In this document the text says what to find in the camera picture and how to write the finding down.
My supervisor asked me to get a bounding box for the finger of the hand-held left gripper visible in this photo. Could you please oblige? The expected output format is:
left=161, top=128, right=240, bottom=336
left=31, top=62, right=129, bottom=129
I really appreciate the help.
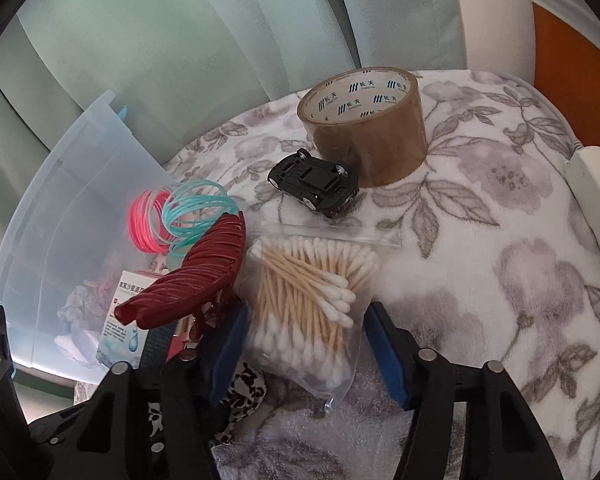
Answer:
left=25, top=396, right=98, bottom=461

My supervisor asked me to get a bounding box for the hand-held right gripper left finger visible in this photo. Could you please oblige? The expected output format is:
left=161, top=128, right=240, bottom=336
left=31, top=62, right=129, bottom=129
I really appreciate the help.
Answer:
left=75, top=302, right=253, bottom=480

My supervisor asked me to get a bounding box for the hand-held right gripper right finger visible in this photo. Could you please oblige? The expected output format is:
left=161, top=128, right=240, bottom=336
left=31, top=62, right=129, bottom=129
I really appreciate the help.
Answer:
left=362, top=301, right=566, bottom=480

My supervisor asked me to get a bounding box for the black and white patterned scrunchie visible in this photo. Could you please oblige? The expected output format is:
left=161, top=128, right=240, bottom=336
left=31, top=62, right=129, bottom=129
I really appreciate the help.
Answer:
left=147, top=360, right=268, bottom=448

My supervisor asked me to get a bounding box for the bag of cotton swabs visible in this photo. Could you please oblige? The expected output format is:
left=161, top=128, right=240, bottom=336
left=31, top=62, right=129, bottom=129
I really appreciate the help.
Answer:
left=235, top=222, right=403, bottom=408

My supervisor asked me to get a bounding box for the clear plastic storage container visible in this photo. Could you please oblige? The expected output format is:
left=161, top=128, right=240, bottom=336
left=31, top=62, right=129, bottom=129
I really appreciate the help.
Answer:
left=0, top=89, right=191, bottom=376

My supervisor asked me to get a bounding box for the brown packing tape roll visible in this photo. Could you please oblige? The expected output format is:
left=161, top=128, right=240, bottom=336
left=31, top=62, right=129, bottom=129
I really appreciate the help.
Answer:
left=297, top=66, right=428, bottom=188

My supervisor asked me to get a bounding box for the dark red hair claw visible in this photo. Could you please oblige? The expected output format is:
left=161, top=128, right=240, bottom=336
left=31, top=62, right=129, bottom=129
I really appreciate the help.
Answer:
left=114, top=211, right=247, bottom=330

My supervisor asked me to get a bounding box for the white and blue medicine box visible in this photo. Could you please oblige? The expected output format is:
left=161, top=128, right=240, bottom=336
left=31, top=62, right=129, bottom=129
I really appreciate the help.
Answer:
left=96, top=269, right=163, bottom=368

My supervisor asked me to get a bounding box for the grey floral blanket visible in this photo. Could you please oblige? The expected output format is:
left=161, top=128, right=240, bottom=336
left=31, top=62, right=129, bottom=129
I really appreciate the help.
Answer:
left=72, top=67, right=600, bottom=480

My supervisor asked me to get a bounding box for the black toy car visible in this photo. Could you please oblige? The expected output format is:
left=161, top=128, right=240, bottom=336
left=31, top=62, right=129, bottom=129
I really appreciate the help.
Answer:
left=267, top=148, right=361, bottom=220

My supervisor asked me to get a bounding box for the white power strip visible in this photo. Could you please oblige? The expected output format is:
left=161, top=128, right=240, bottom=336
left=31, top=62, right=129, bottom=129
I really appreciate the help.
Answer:
left=564, top=145, right=600, bottom=241

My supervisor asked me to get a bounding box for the pale green curtain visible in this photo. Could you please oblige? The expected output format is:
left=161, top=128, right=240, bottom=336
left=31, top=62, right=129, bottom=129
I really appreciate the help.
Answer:
left=0, top=0, right=468, bottom=411

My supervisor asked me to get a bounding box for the orange wooden board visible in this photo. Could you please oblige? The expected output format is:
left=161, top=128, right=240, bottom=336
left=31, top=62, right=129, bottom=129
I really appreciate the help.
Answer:
left=532, top=2, right=600, bottom=146

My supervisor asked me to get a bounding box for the teal spiral coil bracelet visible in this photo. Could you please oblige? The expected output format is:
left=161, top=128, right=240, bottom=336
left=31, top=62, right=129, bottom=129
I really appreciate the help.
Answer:
left=161, top=180, right=238, bottom=256

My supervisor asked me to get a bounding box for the pink spiral coil bracelet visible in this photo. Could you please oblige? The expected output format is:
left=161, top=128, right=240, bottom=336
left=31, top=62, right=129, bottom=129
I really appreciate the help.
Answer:
left=128, top=187, right=173, bottom=255

